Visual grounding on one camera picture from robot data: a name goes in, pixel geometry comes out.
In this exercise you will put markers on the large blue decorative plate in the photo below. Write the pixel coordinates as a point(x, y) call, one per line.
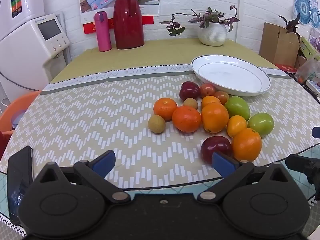
point(303, 6)

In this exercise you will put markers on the white water purifier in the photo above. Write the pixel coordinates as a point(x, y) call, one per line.
point(22, 2)

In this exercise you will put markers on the white plate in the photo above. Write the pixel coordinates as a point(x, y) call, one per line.
point(230, 72)

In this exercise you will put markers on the small blue decorative plate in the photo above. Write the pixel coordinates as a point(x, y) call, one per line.
point(314, 0)

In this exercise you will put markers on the dark purple plant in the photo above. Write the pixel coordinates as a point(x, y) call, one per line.
point(291, 26)

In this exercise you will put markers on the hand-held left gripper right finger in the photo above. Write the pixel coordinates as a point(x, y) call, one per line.
point(223, 163)

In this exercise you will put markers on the green yellow box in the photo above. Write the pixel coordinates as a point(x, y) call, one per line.
point(308, 47)

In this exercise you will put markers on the small orange kumquat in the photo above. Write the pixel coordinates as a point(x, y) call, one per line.
point(210, 100)
point(236, 126)

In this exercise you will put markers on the small red tomato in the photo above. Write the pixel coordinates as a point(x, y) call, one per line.
point(207, 90)
point(222, 97)

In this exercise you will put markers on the orange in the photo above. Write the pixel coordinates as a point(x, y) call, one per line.
point(246, 144)
point(215, 118)

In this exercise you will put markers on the dark red plum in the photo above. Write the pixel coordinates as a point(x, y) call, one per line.
point(215, 148)
point(189, 91)

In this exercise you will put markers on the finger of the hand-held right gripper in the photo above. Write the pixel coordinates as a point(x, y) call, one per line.
point(316, 132)
point(300, 165)

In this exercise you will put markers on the pink thermos bottle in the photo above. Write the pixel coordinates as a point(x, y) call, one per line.
point(103, 33)

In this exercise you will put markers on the white appliance with screen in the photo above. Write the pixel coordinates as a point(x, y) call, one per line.
point(27, 55)

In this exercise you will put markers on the black smartphone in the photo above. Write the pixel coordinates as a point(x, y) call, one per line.
point(20, 180)

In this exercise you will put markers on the green jujube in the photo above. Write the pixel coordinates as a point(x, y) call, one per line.
point(237, 107)
point(261, 125)

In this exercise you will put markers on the green woven mat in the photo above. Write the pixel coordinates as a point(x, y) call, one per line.
point(150, 57)

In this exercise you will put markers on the red packet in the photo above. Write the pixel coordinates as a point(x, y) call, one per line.
point(286, 67)

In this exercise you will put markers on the orange plastic basin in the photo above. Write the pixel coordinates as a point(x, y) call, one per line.
point(7, 120)

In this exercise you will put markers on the brown longan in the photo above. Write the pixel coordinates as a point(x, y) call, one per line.
point(190, 103)
point(156, 124)

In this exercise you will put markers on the tangerine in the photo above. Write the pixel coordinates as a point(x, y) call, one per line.
point(186, 119)
point(164, 108)

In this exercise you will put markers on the cardboard box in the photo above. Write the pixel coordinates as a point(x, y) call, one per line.
point(277, 45)

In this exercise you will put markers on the purple plant in white pot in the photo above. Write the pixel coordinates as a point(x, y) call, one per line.
point(212, 33)

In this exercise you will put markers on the red thermos jug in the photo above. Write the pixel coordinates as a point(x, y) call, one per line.
point(128, 22)

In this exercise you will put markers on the clear plastic bag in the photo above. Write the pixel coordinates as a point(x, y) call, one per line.
point(308, 68)

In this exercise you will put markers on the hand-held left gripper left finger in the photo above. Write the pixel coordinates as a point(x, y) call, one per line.
point(103, 163)

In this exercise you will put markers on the medium blue decorative plate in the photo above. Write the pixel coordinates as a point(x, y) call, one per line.
point(315, 17)

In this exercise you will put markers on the white wall pipe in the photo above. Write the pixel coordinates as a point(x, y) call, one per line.
point(239, 5)

